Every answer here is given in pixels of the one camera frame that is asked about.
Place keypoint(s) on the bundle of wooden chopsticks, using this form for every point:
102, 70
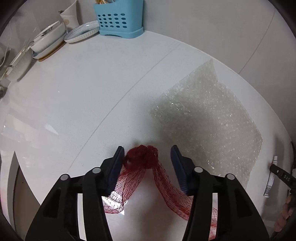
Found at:
101, 1

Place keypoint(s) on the clear bubble wrap sheet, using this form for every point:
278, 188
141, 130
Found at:
203, 120

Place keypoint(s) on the red mesh net bag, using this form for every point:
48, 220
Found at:
143, 157

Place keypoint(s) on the person's right hand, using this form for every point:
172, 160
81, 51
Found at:
285, 213

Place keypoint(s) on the blue patterned plate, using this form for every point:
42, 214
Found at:
81, 31

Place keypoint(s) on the blue plastic utensil holder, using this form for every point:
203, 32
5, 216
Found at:
115, 20

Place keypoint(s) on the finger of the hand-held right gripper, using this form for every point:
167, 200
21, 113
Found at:
276, 169

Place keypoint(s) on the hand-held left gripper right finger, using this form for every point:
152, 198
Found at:
179, 166

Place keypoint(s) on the small white ointment tube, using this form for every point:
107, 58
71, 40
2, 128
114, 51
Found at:
269, 185

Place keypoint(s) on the white ceramic cup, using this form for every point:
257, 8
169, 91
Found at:
69, 14

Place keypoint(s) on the wooden trivet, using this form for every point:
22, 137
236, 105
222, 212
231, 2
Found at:
52, 53

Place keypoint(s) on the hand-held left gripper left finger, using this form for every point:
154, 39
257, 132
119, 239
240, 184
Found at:
115, 166

